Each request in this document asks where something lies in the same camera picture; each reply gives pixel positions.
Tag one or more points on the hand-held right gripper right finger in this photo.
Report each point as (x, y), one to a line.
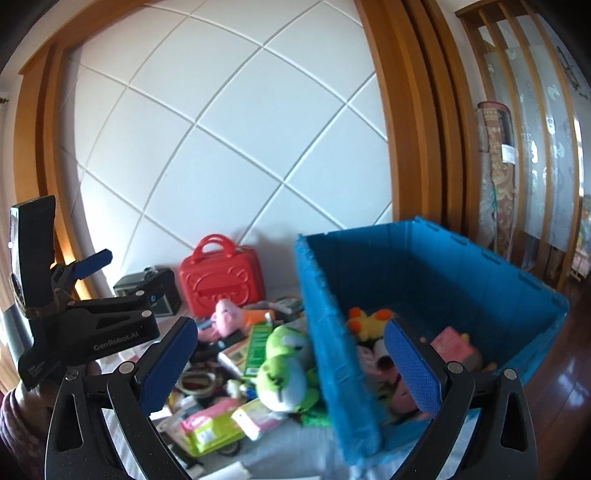
(415, 364)

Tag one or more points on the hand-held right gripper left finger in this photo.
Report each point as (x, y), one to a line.
(168, 364)

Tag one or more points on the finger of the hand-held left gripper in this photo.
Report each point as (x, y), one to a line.
(94, 261)
(120, 305)

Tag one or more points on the pink cardboard box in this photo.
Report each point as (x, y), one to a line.
(450, 344)

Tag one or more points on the yellow orange duck plush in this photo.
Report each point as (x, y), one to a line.
(364, 325)

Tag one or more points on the blue plastic storage crate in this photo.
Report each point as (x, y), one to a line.
(461, 277)

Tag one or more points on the person's left forearm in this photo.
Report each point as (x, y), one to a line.
(18, 429)

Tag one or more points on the cloth covered desktop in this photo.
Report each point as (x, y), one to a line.
(295, 452)

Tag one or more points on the person's left hand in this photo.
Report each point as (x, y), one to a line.
(93, 371)

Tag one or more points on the small white green box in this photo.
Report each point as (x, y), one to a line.
(233, 357)

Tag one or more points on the small pink plush toy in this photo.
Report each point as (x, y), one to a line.
(226, 318)

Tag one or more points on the pink and lime tissue pack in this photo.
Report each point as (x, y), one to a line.
(212, 429)

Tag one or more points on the long green box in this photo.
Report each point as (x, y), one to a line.
(256, 353)

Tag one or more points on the red toy suitcase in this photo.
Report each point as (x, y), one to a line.
(221, 286)

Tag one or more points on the white pink tissue pack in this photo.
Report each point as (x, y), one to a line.
(256, 417)

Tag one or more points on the bright green frog plush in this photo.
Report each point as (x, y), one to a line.
(281, 369)

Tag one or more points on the white paper sheet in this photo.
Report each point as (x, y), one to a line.
(231, 473)

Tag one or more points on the green white flat box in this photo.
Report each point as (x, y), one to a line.
(286, 307)

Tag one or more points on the rolled patterned carpet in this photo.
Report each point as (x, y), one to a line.
(501, 194)

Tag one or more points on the wooden slat partition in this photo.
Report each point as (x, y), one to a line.
(550, 198)

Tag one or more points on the wooden wall panel frame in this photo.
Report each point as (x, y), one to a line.
(415, 138)

